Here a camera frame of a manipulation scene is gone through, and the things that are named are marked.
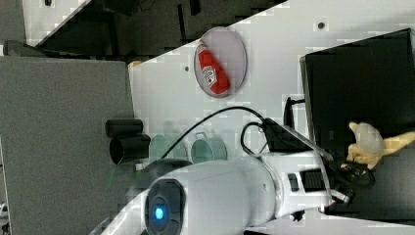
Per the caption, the black cable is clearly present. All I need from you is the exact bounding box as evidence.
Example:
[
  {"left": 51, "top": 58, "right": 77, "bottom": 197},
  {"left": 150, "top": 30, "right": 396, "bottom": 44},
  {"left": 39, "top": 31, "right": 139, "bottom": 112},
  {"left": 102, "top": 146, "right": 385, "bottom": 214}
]
[{"left": 160, "top": 106, "right": 268, "bottom": 160}]

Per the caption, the black toaster oven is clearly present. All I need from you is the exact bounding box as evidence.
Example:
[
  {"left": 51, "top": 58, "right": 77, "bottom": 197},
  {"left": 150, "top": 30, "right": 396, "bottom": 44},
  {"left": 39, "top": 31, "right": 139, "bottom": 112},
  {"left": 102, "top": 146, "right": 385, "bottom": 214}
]
[{"left": 300, "top": 28, "right": 415, "bottom": 225}]

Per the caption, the teal metal pot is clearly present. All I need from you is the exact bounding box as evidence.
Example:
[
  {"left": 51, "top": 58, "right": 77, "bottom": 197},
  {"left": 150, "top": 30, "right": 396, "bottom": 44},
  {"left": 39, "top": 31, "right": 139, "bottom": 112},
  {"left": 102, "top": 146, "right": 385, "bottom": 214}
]
[{"left": 191, "top": 132, "right": 227, "bottom": 164}]

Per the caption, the black cylinder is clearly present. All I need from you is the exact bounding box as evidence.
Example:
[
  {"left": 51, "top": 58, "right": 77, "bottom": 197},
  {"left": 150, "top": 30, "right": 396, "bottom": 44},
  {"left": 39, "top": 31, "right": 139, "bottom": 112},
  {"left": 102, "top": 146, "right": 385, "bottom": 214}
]
[
  {"left": 105, "top": 119, "right": 144, "bottom": 138},
  {"left": 110, "top": 134, "right": 151, "bottom": 165}
]

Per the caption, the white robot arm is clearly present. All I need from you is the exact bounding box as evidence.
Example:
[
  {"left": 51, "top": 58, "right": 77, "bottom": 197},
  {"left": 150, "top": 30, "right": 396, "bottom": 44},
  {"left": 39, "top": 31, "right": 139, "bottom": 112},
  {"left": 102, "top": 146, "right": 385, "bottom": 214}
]
[{"left": 89, "top": 151, "right": 351, "bottom": 235}]

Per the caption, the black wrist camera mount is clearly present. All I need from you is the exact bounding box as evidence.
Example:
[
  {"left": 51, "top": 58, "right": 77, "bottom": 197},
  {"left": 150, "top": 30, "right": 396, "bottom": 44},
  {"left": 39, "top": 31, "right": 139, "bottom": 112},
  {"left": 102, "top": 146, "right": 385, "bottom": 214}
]
[{"left": 240, "top": 117, "right": 334, "bottom": 165}]

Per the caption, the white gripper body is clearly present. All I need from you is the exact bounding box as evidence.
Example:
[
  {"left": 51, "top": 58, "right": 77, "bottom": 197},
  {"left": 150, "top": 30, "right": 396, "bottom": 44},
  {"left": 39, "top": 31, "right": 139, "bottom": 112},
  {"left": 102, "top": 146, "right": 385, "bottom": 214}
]
[{"left": 260, "top": 151, "right": 351, "bottom": 218}]

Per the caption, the plush peeled banana toy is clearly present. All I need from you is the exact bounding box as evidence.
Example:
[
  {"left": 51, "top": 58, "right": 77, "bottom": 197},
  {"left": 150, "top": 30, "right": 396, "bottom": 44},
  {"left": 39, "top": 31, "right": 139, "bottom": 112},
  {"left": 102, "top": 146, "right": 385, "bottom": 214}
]
[{"left": 346, "top": 121, "right": 415, "bottom": 169}]

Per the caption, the black cylinder upper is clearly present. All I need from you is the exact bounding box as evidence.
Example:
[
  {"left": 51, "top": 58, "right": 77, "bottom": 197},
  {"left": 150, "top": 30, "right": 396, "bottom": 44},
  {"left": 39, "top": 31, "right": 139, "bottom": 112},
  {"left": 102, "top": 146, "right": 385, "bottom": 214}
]
[{"left": 105, "top": 119, "right": 144, "bottom": 138}]

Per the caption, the grey round plate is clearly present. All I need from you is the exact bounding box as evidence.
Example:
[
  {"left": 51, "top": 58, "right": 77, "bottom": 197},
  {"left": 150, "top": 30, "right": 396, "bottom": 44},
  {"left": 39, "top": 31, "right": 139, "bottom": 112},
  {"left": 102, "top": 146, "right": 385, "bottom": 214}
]
[{"left": 193, "top": 26, "right": 248, "bottom": 98}]

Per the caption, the black cylinder lower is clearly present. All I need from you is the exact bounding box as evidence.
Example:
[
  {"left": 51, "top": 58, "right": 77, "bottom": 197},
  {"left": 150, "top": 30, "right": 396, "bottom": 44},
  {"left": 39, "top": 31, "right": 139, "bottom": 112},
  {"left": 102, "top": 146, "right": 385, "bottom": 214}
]
[{"left": 110, "top": 134, "right": 151, "bottom": 165}]

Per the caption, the plush red ketchup bottle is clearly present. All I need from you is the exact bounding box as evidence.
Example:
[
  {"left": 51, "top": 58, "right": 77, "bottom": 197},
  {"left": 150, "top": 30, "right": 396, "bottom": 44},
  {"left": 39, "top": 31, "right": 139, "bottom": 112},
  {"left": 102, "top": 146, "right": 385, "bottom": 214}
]
[{"left": 196, "top": 43, "right": 230, "bottom": 94}]

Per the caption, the grey partition panel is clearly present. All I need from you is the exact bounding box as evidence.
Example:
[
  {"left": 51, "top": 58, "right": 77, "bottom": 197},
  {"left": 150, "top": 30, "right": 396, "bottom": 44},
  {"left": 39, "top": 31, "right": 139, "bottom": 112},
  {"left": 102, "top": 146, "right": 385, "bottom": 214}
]
[{"left": 0, "top": 57, "right": 133, "bottom": 235}]

